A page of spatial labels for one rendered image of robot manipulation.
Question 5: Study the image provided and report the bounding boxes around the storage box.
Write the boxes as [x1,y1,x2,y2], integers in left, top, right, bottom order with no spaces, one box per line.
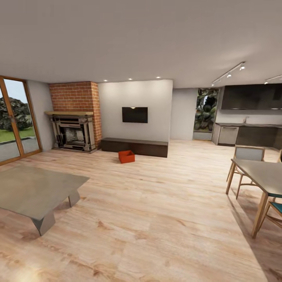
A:
[118,151,135,164]

